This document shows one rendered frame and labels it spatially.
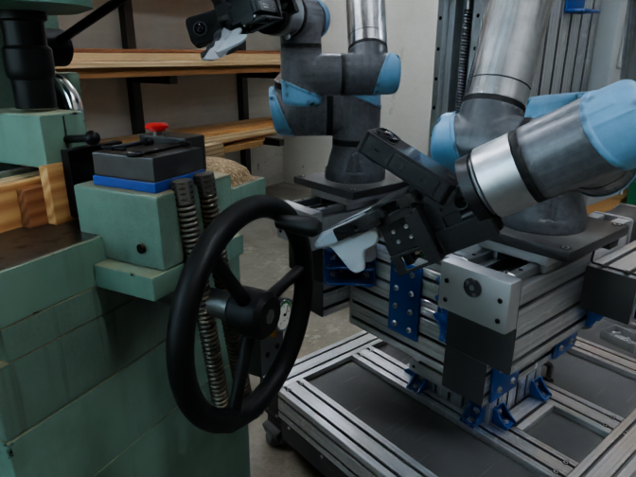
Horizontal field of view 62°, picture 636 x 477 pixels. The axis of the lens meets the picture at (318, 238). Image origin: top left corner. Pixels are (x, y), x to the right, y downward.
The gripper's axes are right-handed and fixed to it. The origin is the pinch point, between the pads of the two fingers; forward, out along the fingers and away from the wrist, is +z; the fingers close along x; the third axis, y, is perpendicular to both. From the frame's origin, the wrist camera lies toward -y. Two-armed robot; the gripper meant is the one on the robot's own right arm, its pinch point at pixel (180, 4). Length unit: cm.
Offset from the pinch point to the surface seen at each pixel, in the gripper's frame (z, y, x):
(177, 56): -191, -162, -49
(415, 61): -329, -67, -17
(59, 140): 13.3, -15.6, 13.3
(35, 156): 15.6, -18.2, 14.6
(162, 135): 7.8, -3.0, 16.5
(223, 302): 13.1, 3.3, 38.3
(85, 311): 21.6, -10.4, 34.7
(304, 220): 8.0, 14.5, 30.9
